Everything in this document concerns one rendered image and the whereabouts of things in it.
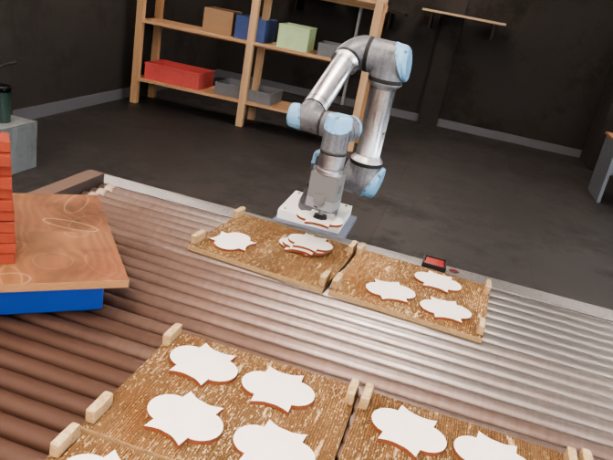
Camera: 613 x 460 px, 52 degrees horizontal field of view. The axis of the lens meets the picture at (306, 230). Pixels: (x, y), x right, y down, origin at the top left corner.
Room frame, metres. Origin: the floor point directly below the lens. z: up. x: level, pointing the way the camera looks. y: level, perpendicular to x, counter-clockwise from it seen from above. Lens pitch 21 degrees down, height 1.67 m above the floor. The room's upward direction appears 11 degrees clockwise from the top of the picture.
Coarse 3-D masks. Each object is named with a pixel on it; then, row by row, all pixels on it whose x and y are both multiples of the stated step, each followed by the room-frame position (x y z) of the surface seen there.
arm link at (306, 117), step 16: (352, 48) 2.11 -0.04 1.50; (336, 64) 2.05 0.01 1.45; (352, 64) 2.09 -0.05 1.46; (320, 80) 1.97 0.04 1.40; (336, 80) 1.99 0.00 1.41; (320, 96) 1.90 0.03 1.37; (336, 96) 1.97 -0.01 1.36; (288, 112) 1.84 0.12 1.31; (304, 112) 1.83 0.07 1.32; (320, 112) 1.83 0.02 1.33; (304, 128) 1.83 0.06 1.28
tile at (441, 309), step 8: (424, 304) 1.51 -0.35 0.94; (432, 304) 1.52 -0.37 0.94; (440, 304) 1.52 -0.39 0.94; (448, 304) 1.53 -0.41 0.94; (432, 312) 1.47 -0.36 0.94; (440, 312) 1.48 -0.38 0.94; (448, 312) 1.48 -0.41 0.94; (456, 312) 1.49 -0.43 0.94; (464, 312) 1.50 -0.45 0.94; (456, 320) 1.45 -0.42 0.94; (464, 320) 1.47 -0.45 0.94
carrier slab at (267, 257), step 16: (224, 224) 1.82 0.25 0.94; (240, 224) 1.85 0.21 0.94; (256, 224) 1.87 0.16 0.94; (272, 224) 1.90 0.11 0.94; (208, 240) 1.67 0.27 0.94; (256, 240) 1.74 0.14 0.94; (272, 240) 1.76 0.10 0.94; (224, 256) 1.58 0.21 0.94; (240, 256) 1.60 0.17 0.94; (256, 256) 1.62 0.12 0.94; (272, 256) 1.64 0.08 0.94; (288, 256) 1.66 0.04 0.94; (304, 256) 1.68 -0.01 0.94; (320, 256) 1.71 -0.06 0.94; (336, 256) 1.73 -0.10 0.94; (352, 256) 1.78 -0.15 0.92; (256, 272) 1.55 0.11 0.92; (272, 272) 1.54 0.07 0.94; (288, 272) 1.56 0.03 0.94; (304, 272) 1.58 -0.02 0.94; (320, 272) 1.60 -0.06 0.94; (336, 272) 1.62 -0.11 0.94; (320, 288) 1.50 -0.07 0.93
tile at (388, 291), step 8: (376, 280) 1.60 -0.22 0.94; (368, 288) 1.53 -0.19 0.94; (376, 288) 1.54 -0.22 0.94; (384, 288) 1.55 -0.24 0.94; (392, 288) 1.56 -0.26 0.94; (400, 288) 1.57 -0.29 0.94; (408, 288) 1.58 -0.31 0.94; (376, 296) 1.51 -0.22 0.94; (384, 296) 1.51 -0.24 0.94; (392, 296) 1.52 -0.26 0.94; (400, 296) 1.53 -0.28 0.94; (408, 296) 1.54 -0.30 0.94
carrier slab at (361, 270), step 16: (368, 256) 1.78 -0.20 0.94; (384, 256) 1.80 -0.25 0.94; (352, 272) 1.64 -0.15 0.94; (368, 272) 1.66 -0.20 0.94; (384, 272) 1.68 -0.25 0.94; (400, 272) 1.71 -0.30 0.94; (416, 272) 1.73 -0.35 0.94; (352, 288) 1.53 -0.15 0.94; (416, 288) 1.61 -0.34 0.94; (464, 288) 1.68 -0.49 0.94; (480, 288) 1.70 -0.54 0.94; (368, 304) 1.47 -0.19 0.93; (384, 304) 1.48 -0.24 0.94; (400, 304) 1.50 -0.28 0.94; (416, 304) 1.51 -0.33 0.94; (464, 304) 1.57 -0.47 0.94; (480, 304) 1.59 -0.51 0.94; (416, 320) 1.44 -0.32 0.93; (432, 320) 1.44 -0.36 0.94; (448, 320) 1.45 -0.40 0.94; (464, 336) 1.40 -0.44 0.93; (480, 336) 1.40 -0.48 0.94
